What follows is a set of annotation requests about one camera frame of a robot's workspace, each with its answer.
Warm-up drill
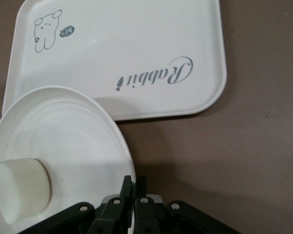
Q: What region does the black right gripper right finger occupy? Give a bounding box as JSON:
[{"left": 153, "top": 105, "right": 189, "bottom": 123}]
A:
[{"left": 133, "top": 175, "right": 243, "bottom": 234}]

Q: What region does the brown table cover mat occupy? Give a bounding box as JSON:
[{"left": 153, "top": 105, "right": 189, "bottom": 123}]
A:
[{"left": 0, "top": 0, "right": 293, "bottom": 234}]

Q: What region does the white steamed bun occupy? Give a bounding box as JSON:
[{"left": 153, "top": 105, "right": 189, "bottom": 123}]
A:
[{"left": 0, "top": 157, "right": 52, "bottom": 225}]

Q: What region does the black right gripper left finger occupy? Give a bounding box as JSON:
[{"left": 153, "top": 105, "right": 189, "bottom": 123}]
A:
[{"left": 19, "top": 175, "right": 133, "bottom": 234}]

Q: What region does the cream round plate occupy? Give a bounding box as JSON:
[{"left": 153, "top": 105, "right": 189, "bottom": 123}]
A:
[{"left": 0, "top": 85, "right": 138, "bottom": 234}]

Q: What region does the cream rabbit print tray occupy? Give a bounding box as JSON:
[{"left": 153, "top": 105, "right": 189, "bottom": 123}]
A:
[{"left": 1, "top": 0, "right": 229, "bottom": 122}]

